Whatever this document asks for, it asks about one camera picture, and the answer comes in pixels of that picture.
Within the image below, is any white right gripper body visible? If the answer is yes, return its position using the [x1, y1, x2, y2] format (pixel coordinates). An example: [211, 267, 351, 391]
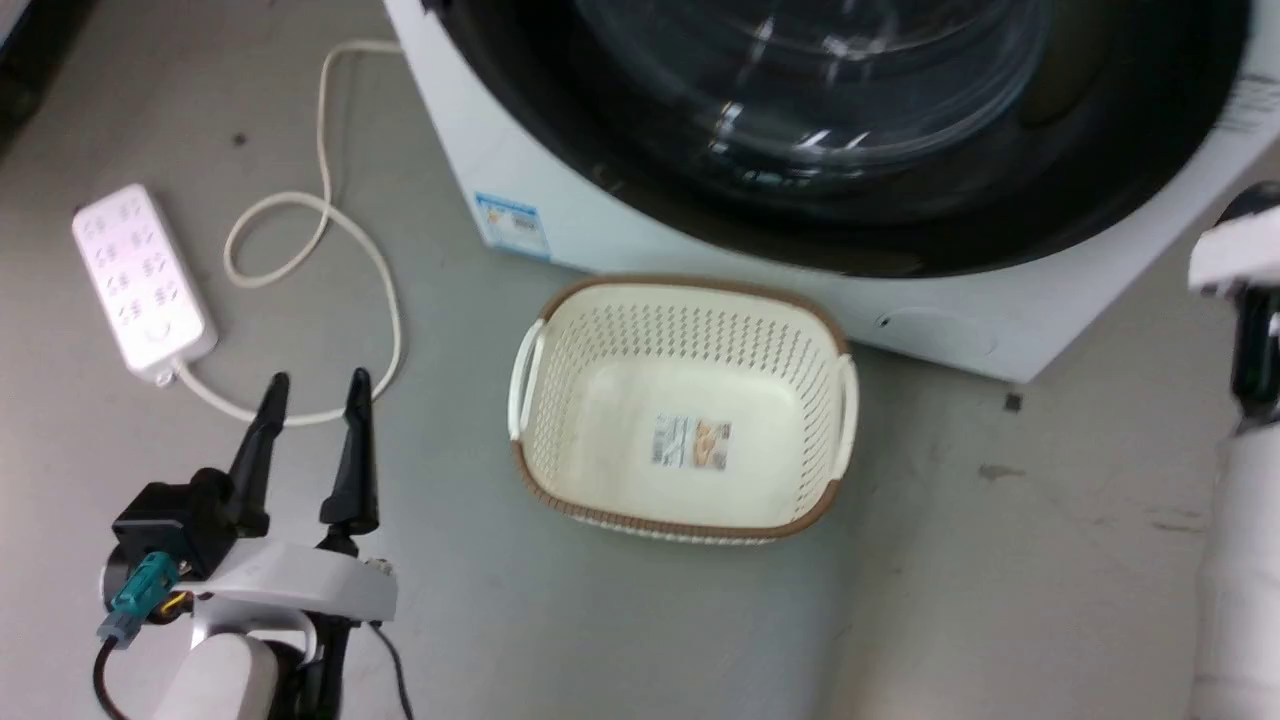
[1187, 213, 1280, 299]

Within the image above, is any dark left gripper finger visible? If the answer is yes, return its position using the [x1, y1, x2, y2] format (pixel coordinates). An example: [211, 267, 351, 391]
[222, 373, 291, 539]
[319, 367, 380, 557]

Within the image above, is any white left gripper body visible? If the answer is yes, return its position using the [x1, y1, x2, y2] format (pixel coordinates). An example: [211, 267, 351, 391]
[100, 540, 399, 651]

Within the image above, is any white front-load washing machine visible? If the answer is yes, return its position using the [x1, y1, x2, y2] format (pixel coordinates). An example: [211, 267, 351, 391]
[383, 0, 1280, 384]

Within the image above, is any black round glass washer door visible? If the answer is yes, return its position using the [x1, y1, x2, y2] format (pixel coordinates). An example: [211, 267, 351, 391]
[425, 0, 1256, 279]

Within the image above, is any white text sticker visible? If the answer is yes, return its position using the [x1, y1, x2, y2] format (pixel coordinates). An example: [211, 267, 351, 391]
[1213, 75, 1280, 138]

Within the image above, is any white power strip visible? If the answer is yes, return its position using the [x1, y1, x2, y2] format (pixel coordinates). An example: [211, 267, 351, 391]
[72, 183, 219, 386]

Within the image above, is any blue energy label sticker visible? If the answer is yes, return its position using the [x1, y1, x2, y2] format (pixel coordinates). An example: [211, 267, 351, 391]
[474, 192, 551, 261]

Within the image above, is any paper label inside basket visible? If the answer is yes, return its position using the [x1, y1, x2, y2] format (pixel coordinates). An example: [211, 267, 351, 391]
[652, 415, 733, 471]

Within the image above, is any cream perforated laundry basket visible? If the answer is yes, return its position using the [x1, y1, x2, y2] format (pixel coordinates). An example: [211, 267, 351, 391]
[507, 275, 859, 546]

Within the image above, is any dark furniture edge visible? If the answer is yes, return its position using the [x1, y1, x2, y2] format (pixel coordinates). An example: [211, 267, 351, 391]
[0, 0, 96, 156]

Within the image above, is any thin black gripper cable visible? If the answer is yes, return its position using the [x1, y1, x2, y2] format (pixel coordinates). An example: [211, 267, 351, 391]
[368, 620, 417, 720]

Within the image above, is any black cable with teal connector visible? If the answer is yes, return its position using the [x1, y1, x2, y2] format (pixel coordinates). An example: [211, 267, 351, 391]
[93, 552, 183, 720]

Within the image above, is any cream power strip cord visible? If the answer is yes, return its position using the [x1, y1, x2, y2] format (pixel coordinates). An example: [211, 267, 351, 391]
[175, 40, 405, 427]

